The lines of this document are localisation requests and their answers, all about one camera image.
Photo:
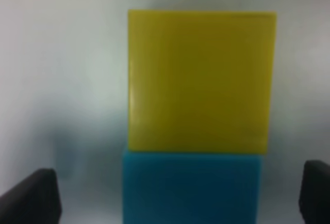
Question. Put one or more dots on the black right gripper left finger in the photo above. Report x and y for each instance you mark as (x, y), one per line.
(36, 199)

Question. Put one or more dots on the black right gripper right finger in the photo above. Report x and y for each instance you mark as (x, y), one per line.
(314, 193)

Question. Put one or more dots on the blue block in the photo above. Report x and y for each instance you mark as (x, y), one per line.
(190, 188)

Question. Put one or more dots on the yellow block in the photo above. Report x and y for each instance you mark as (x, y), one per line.
(200, 81)

